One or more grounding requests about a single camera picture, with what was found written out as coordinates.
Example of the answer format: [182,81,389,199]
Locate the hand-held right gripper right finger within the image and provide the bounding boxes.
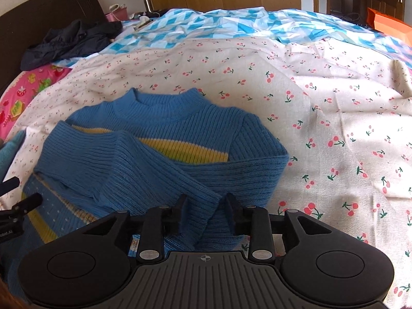
[224,193,332,261]

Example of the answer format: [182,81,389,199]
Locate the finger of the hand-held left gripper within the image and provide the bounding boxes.
[12,193,43,216]
[0,177,20,197]

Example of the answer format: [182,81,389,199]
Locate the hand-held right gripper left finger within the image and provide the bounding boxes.
[82,194,189,263]

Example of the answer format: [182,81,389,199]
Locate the blue knit sweater yellow stripes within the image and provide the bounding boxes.
[6,88,289,297]

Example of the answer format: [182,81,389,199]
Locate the teal fleece cloth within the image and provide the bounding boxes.
[0,130,26,175]

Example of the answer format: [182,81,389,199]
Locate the pink fruit print pillow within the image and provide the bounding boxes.
[0,64,73,140]

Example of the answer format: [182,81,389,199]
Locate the cherry print bed sheet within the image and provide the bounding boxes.
[0,34,412,309]

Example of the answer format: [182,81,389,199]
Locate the dark crumpled jacket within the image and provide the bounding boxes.
[20,19,123,71]

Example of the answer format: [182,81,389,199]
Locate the dark wooden headboard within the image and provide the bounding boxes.
[0,0,107,95]

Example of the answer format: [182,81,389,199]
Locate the blue white checked quilt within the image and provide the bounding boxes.
[53,7,412,69]

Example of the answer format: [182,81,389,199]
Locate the pink bag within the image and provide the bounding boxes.
[106,4,129,22]

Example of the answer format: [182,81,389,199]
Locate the orange box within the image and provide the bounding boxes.
[367,7,412,35]

